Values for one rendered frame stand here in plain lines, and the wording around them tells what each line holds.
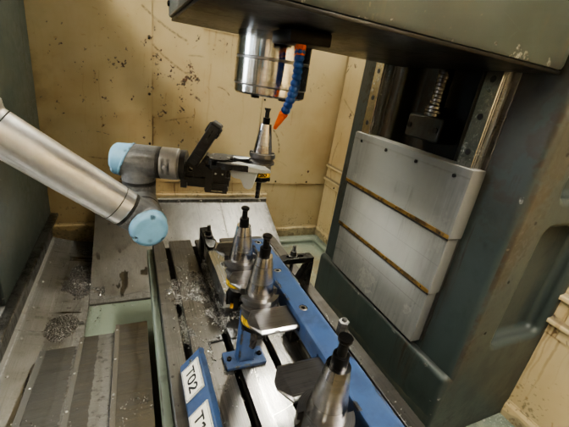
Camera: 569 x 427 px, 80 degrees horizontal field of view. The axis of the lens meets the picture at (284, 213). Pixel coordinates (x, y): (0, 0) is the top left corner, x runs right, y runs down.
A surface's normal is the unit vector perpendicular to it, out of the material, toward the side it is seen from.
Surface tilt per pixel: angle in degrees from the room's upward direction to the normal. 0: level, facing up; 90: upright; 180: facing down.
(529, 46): 90
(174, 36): 90
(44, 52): 90
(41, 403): 8
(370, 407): 0
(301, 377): 0
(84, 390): 8
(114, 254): 24
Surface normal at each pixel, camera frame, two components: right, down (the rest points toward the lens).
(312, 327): 0.14, -0.92
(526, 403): -0.91, 0.03
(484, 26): 0.39, 0.40
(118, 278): 0.29, -0.68
